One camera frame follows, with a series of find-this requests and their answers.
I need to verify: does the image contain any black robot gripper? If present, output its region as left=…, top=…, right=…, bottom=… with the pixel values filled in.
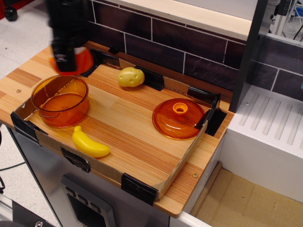
left=46, top=0, right=87, bottom=72

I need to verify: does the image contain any salmon sushi toy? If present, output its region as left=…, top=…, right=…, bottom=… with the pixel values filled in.
left=49, top=47, right=95, bottom=76

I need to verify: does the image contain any orange transparent plastic pot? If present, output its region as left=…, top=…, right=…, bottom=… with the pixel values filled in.
left=31, top=75, right=90, bottom=127

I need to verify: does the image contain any cardboard fence with black tape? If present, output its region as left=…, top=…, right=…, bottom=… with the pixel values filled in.
left=10, top=48, right=227, bottom=206

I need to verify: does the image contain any orange transparent pot lid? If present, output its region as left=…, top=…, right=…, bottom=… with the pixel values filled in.
left=152, top=98, right=206, bottom=140

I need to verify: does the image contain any black chair caster wheel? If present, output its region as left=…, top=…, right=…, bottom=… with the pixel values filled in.
left=4, top=6, right=18, bottom=21

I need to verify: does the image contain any yellow toy potato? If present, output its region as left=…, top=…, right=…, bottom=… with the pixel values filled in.
left=117, top=67, right=145, bottom=87

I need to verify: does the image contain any yellow toy banana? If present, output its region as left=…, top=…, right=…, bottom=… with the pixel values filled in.
left=72, top=126, right=110, bottom=158

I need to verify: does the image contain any toy oven control panel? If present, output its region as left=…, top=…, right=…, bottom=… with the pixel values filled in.
left=61, top=176, right=116, bottom=227

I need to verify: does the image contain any white toy sink drainboard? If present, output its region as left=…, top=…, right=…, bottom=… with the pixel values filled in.
left=220, top=86, right=303, bottom=202

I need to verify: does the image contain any black floor cable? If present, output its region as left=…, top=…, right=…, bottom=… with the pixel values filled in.
left=0, top=161, right=26, bottom=171

